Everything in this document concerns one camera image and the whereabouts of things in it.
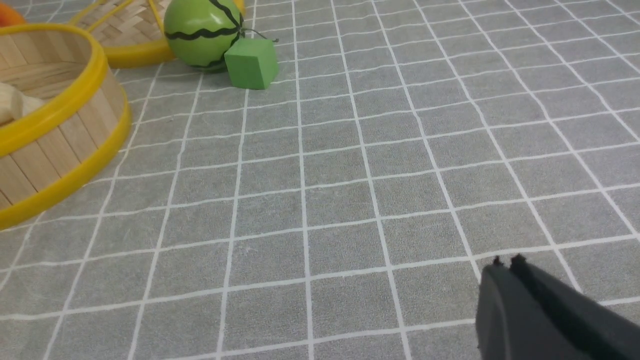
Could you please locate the pinkish dumpling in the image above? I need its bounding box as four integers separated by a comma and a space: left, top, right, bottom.
0, 82, 46, 126

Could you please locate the green cube block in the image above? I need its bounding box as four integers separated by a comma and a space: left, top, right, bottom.
224, 38, 279, 90

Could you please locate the bamboo steamer tray yellow rim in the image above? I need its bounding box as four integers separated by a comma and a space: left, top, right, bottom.
1, 23, 132, 230

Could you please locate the woven bamboo steamer lid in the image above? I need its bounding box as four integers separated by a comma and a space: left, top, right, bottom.
70, 0, 247, 69

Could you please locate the orange toy pear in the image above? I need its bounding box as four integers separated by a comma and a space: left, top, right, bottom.
0, 2, 26, 28

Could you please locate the green toy watermelon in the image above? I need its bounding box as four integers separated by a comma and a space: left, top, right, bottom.
163, 0, 244, 73

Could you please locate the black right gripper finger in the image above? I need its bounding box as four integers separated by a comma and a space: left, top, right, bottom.
475, 254, 640, 360

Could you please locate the grey checked tablecloth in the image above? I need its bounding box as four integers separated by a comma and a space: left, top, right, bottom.
1, 0, 640, 360

